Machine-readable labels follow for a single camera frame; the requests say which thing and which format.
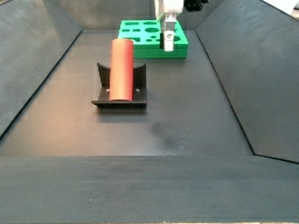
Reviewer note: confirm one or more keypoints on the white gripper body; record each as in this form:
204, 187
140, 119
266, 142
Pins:
167, 7

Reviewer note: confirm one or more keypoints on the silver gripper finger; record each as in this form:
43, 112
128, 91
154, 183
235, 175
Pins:
167, 27

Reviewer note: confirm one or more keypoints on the red oval cylinder peg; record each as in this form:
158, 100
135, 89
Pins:
122, 70

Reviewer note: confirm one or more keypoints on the black curved fixture stand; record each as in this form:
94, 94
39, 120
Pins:
139, 100

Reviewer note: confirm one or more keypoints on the green shape sorter block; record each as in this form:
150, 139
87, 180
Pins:
144, 33

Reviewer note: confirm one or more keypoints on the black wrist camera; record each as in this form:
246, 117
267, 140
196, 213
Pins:
194, 5

